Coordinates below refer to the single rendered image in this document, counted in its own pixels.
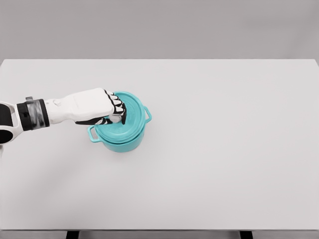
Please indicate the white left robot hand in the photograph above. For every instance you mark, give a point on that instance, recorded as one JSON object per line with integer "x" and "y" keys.
{"x": 92, "y": 104}

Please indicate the teal pot lid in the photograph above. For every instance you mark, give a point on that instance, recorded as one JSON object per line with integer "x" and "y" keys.
{"x": 132, "y": 119}

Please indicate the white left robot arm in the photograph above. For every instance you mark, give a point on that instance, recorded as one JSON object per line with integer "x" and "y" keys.
{"x": 32, "y": 114}

